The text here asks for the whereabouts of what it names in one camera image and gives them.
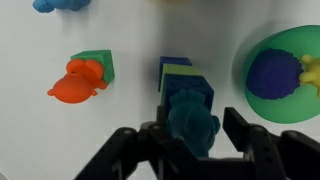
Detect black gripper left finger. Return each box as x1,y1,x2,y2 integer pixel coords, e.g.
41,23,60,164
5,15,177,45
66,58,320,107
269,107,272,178
74,104,201,180

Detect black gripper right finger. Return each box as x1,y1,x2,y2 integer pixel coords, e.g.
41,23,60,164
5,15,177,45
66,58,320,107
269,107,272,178
223,106,320,180

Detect teal rubber toy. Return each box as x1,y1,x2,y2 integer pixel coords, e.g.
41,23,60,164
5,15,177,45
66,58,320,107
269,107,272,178
166,89,222,159

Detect purple round toy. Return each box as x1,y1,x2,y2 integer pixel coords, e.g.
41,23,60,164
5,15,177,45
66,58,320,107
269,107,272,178
246,48,304,101

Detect yellow star toy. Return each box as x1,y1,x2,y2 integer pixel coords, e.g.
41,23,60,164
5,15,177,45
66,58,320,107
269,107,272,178
298,54,320,98

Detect orange rubber toy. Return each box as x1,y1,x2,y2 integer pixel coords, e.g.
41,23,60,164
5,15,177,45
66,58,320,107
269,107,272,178
46,58,109,105

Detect lime green block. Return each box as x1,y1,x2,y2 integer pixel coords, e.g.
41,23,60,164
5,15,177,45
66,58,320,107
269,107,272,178
159,63,203,104

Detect dark blue block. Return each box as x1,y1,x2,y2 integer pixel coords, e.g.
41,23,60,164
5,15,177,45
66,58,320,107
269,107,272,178
158,55,194,92

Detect light blue turtle toy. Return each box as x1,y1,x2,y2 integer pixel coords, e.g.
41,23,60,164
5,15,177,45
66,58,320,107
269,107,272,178
32,0,92,14

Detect green plastic bowl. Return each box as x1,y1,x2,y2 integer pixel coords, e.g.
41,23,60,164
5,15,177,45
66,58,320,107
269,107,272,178
243,24,320,125

